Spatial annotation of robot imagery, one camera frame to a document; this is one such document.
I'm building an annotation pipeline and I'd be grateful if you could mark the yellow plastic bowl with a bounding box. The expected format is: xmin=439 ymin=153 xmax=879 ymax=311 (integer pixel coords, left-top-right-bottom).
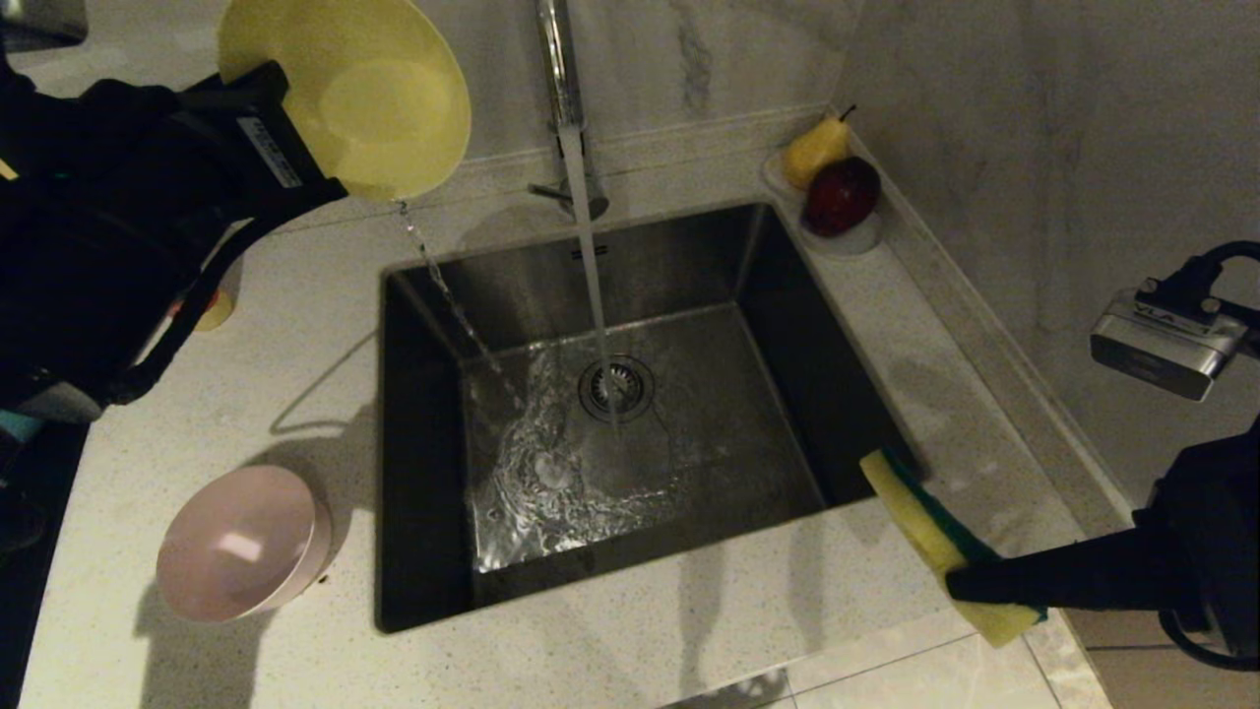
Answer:
xmin=217 ymin=0 xmax=473 ymax=203

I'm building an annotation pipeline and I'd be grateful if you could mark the orange detergent bottle yellow cap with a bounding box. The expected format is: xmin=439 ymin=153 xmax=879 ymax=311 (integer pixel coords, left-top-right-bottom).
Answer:
xmin=167 ymin=286 xmax=237 ymax=334

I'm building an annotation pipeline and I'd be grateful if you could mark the green yellow sponge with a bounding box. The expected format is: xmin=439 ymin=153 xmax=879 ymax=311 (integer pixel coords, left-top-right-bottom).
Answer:
xmin=859 ymin=448 xmax=1049 ymax=649

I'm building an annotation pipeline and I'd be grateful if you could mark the chrome faucet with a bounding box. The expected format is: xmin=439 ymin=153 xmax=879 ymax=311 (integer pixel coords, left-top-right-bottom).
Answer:
xmin=527 ymin=0 xmax=611 ymax=223

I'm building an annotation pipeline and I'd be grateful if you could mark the stainless steel sink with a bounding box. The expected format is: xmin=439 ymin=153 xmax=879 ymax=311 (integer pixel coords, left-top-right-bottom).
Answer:
xmin=375 ymin=202 xmax=928 ymax=633

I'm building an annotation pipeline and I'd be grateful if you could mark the thin water trickle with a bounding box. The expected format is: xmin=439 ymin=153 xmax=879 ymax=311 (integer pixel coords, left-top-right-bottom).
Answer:
xmin=394 ymin=200 xmax=523 ymax=405

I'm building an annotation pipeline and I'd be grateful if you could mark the running water stream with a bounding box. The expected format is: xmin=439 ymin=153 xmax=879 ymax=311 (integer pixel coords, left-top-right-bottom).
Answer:
xmin=557 ymin=126 xmax=627 ymax=434

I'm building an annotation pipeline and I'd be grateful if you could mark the pink plastic bowl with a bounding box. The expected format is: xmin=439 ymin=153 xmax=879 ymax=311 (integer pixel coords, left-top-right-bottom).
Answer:
xmin=156 ymin=465 xmax=336 ymax=623

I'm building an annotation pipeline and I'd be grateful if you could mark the small white dish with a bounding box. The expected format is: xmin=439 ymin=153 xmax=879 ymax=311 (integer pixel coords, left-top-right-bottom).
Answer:
xmin=760 ymin=148 xmax=885 ymax=259

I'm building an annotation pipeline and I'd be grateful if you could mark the dark red apple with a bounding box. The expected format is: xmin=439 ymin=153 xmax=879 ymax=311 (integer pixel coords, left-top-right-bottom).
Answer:
xmin=802 ymin=158 xmax=881 ymax=239

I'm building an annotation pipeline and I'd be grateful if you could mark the round metal drain strainer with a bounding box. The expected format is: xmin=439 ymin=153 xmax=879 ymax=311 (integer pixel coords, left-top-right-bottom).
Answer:
xmin=578 ymin=355 xmax=657 ymax=425

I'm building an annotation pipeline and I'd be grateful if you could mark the yellow pear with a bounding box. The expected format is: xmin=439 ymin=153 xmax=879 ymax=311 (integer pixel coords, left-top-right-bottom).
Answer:
xmin=783 ymin=106 xmax=855 ymax=193

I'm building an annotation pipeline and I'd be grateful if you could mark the black induction cooktop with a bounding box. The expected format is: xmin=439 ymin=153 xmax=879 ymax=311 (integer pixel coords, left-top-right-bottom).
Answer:
xmin=0 ymin=423 xmax=90 ymax=709

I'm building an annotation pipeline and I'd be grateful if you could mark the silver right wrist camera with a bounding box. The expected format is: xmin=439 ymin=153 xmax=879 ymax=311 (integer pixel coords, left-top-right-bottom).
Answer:
xmin=1090 ymin=286 xmax=1249 ymax=403

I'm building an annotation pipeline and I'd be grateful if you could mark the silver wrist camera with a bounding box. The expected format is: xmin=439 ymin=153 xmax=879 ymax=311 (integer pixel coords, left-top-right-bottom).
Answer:
xmin=1090 ymin=286 xmax=1249 ymax=403
xmin=0 ymin=0 xmax=90 ymax=52

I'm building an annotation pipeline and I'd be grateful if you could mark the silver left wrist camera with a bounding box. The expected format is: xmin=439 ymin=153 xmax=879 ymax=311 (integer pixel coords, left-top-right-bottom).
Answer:
xmin=0 ymin=0 xmax=90 ymax=52

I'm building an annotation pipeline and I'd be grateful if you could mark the thick black hose cable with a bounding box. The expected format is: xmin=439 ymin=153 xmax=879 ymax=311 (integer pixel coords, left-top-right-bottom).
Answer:
xmin=1157 ymin=241 xmax=1260 ymax=673

